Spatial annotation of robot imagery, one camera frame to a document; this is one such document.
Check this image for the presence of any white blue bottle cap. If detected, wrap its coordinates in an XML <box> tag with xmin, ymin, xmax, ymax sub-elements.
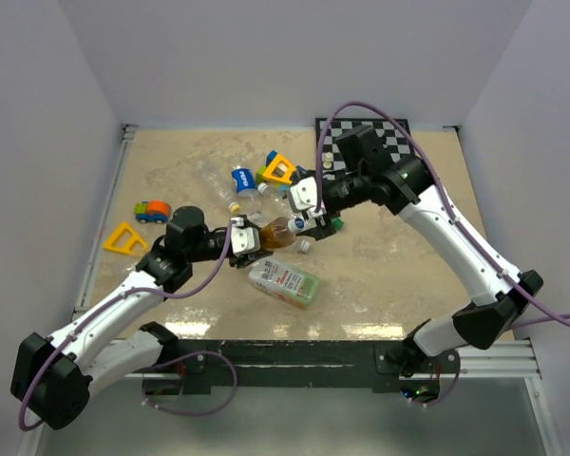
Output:
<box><xmin>292</xmin><ymin>218</ymin><xmax>305</xmax><ymax>233</ymax></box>

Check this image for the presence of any amber tea bottle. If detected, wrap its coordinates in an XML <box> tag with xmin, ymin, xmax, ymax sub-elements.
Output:
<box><xmin>259</xmin><ymin>217</ymin><xmax>299</xmax><ymax>251</ymax></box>

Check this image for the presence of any clear bottle white cap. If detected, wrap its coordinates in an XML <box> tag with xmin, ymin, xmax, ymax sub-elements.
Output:
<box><xmin>257</xmin><ymin>182</ymin><xmax>293</xmax><ymax>215</ymax></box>
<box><xmin>284</xmin><ymin>234</ymin><xmax>311</xmax><ymax>255</ymax></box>

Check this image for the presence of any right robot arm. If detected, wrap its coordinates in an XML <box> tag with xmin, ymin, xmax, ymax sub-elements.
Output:
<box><xmin>287</xmin><ymin>125</ymin><xmax>543</xmax><ymax>377</ymax></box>

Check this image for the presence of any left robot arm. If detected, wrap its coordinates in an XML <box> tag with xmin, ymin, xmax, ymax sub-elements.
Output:
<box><xmin>10</xmin><ymin>206</ymin><xmax>264</xmax><ymax>431</ymax></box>

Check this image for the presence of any green plastic bottle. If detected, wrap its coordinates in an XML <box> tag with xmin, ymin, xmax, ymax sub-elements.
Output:
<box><xmin>332</xmin><ymin>218</ymin><xmax>344</xmax><ymax>232</ymax></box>

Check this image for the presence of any blue pepsi bottle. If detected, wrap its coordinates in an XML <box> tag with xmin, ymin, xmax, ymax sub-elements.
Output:
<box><xmin>231</xmin><ymin>166</ymin><xmax>258</xmax><ymax>198</ymax></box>

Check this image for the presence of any white green tea bottle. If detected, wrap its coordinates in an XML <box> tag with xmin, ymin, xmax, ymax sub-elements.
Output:
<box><xmin>248</xmin><ymin>257</ymin><xmax>320</xmax><ymax>310</ymax></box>

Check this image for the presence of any clear bottle yellow cap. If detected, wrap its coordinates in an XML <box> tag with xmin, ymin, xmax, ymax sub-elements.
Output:
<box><xmin>195</xmin><ymin>159</ymin><xmax>241</xmax><ymax>215</ymax></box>

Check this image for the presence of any yellow triangle toy block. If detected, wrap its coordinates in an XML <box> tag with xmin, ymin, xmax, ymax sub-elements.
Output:
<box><xmin>260</xmin><ymin>151</ymin><xmax>296</xmax><ymax>185</ymax></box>
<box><xmin>103</xmin><ymin>221</ymin><xmax>149</xmax><ymax>256</ymax></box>

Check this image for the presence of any black white chessboard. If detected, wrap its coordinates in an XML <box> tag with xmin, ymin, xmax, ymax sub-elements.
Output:
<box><xmin>315</xmin><ymin>118</ymin><xmax>415</xmax><ymax>181</ymax></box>

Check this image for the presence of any colourful toy car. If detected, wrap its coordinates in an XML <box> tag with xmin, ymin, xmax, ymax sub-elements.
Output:
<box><xmin>134</xmin><ymin>200</ymin><xmax>171</xmax><ymax>224</ymax></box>

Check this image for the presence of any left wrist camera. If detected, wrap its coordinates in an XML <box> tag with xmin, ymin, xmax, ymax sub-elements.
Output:
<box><xmin>230</xmin><ymin>216</ymin><xmax>261</xmax><ymax>257</ymax></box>

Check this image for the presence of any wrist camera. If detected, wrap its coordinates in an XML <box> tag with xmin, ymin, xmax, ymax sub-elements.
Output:
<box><xmin>230</xmin><ymin>216</ymin><xmax>261</xmax><ymax>257</ymax></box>
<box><xmin>287</xmin><ymin>177</ymin><xmax>320</xmax><ymax>214</ymax></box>

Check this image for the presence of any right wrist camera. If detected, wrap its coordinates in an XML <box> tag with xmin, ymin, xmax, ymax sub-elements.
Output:
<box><xmin>287</xmin><ymin>177</ymin><xmax>320</xmax><ymax>214</ymax></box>

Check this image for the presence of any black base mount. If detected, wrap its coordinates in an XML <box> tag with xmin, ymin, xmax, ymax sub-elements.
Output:
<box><xmin>150</xmin><ymin>339</ymin><xmax>461</xmax><ymax>398</ymax></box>

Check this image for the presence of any aluminium frame rail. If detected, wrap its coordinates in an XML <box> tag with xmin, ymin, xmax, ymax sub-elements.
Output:
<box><xmin>70</xmin><ymin>123</ymin><xmax>139</xmax><ymax>322</ymax></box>

